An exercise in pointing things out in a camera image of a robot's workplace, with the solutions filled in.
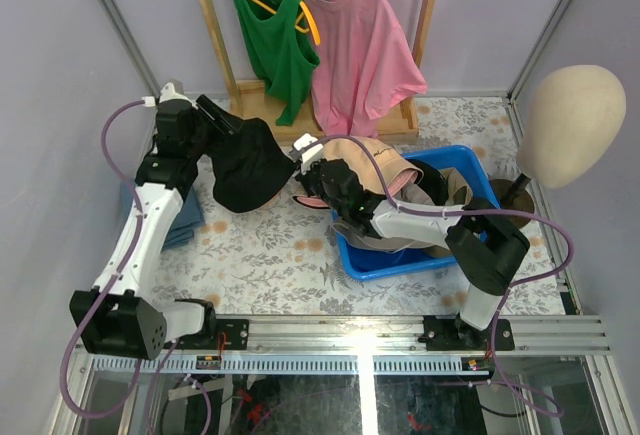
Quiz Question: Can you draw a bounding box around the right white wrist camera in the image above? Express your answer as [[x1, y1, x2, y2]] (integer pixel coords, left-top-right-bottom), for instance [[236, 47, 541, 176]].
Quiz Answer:
[[289, 133, 324, 174]]

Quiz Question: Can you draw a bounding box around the blue plastic bin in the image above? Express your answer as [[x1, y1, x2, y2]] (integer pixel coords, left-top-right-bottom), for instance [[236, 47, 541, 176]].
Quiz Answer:
[[336, 145, 499, 281]]

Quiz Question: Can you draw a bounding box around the wooden clothes rack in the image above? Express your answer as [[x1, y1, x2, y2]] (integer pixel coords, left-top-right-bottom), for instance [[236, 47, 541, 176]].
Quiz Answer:
[[198, 0, 436, 144]]

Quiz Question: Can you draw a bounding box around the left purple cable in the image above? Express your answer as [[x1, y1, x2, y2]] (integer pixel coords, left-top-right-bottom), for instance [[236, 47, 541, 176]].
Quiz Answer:
[[59, 98, 161, 419]]

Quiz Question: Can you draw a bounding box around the folded blue cloth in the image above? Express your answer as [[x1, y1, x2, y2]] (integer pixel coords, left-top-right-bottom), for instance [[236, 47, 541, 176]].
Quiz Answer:
[[116, 180, 205, 258]]

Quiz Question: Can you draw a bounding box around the peach bucket hat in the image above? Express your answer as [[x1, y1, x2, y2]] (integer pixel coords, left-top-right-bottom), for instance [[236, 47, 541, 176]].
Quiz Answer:
[[321, 137, 418, 195]]

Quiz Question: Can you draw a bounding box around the pink bucket hat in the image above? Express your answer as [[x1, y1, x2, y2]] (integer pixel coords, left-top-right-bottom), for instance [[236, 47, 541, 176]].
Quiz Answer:
[[292, 169, 422, 210]]

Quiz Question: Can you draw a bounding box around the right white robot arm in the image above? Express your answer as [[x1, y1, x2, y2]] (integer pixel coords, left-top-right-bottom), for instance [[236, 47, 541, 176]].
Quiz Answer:
[[296, 160, 529, 351]]

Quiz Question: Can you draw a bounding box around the black bucket hat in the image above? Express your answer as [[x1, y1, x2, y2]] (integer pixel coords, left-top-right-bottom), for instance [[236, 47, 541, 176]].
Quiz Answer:
[[207, 116, 296, 214]]

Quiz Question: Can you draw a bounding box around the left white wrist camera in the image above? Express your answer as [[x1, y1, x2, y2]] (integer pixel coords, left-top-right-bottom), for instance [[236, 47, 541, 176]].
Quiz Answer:
[[141, 80, 196, 108]]

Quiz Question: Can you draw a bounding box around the aluminium rail base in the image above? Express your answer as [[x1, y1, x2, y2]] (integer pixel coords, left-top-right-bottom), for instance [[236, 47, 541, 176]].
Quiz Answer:
[[74, 312, 614, 376]]

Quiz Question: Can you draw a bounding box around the pink t-shirt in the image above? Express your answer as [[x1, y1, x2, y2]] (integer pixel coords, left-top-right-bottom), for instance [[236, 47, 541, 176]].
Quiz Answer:
[[304, 0, 427, 138]]

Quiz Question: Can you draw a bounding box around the grey bucket hat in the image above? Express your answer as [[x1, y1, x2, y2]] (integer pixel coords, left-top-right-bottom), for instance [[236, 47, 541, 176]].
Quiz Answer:
[[332, 183, 451, 258]]

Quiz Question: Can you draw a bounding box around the beige mannequin head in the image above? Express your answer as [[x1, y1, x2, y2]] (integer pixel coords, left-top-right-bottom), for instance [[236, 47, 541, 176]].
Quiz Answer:
[[491, 65, 626, 214]]

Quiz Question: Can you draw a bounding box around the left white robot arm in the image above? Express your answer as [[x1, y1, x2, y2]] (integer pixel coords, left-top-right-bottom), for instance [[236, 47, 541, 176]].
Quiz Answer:
[[70, 94, 239, 360]]

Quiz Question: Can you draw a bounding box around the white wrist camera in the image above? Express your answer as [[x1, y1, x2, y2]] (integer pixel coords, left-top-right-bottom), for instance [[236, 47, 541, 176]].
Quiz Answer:
[[289, 133, 324, 174], [141, 80, 196, 108]]

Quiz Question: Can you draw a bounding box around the green tank top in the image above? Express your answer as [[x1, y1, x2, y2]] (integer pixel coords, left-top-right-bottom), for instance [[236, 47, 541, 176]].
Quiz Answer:
[[233, 0, 320, 126]]

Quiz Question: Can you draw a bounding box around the khaki hat in bin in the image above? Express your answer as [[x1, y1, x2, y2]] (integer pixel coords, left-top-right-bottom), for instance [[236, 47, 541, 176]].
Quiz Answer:
[[424, 167, 474, 259]]

